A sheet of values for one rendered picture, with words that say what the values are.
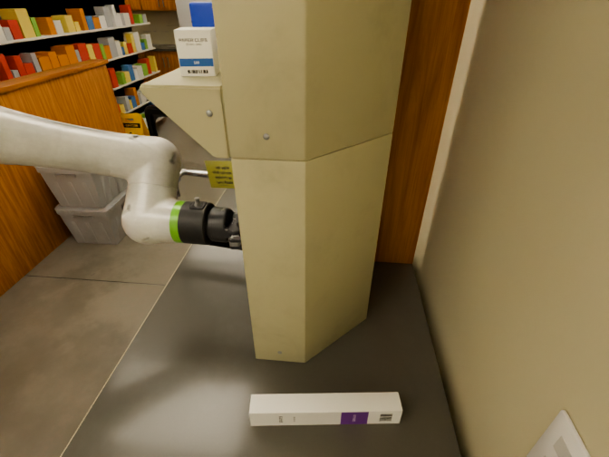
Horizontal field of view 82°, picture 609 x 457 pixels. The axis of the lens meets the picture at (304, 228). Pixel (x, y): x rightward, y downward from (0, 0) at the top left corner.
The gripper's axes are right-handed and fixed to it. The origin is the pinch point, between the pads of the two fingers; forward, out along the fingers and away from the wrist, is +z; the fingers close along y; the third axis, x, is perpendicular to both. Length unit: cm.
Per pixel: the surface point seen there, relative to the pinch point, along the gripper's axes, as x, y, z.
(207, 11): -38.8, 6.7, -18.0
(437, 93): -23.1, 23.6, 26.7
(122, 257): 122, 125, -148
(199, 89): -30.9, -13.8, -13.1
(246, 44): -36.2, -13.7, -6.4
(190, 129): -25.5, -13.8, -15.3
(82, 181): 67, 138, -168
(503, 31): -36, 12, 33
